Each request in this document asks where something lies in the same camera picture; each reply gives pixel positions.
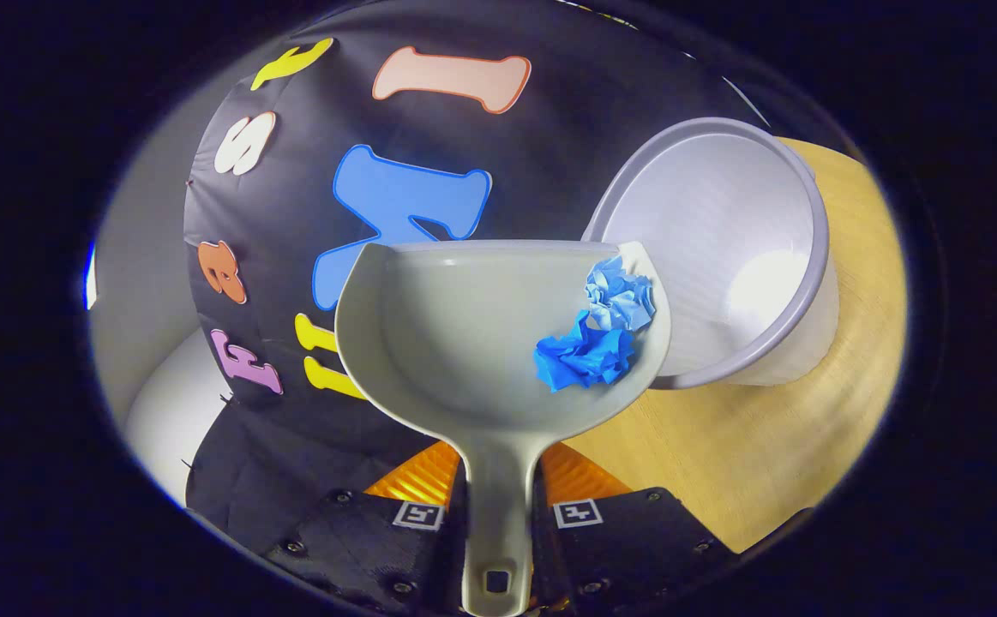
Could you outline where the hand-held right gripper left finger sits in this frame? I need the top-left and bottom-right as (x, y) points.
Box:
(262, 440), (469, 614)

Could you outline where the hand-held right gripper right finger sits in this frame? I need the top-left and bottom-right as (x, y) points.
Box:
(535, 441), (739, 614)

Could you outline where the dark blue paper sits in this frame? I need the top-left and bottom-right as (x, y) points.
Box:
(534, 310), (638, 393)

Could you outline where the grey dustpan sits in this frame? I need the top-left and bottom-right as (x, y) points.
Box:
(334, 239), (673, 617)

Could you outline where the light blue paper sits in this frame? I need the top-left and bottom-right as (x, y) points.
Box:
(584, 255), (658, 333)

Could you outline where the white garbage bin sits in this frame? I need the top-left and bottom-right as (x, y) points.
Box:
(582, 117), (840, 391)

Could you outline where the black backdrop cloth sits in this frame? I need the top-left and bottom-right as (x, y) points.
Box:
(183, 0), (765, 558)

